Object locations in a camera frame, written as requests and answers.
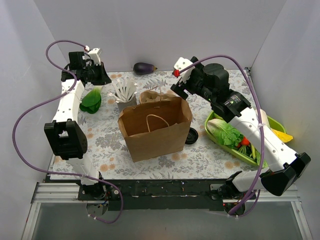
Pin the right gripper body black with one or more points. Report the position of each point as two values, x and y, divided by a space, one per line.
182 89

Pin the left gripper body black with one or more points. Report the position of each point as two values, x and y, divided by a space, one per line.
100 75

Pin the brown pulp cup carrier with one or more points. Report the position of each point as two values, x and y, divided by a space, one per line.
150 96

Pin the brown paper bag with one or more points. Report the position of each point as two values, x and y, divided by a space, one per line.
155 129

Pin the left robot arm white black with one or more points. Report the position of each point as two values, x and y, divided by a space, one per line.
65 136

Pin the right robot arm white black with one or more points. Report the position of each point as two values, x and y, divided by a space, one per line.
211 82

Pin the green bok choy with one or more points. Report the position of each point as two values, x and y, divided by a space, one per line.
92 101

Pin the bundle of white straws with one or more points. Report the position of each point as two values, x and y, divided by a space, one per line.
123 90

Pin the green vegetable tray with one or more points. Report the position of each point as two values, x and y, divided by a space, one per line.
245 156

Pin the grey straw holder cup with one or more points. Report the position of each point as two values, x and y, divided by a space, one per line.
130 103

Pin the purple eggplant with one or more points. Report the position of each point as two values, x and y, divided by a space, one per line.
142 68

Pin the stack of black lids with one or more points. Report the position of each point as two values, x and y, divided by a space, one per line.
192 136

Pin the green leafy lettuce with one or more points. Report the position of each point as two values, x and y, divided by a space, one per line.
224 133

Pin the red chili pepper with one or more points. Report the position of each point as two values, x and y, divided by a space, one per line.
244 142

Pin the napa cabbage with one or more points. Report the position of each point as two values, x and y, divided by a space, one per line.
264 118

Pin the yellow pepper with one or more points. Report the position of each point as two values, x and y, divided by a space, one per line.
284 137

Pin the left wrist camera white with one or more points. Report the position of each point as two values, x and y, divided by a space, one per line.
94 54

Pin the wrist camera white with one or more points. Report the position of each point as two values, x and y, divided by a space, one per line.
182 69
94 54

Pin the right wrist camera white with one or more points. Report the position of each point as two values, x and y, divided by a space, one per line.
182 69

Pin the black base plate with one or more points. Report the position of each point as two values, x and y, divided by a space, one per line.
172 194

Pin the aluminium frame rail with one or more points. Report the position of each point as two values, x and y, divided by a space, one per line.
57 214

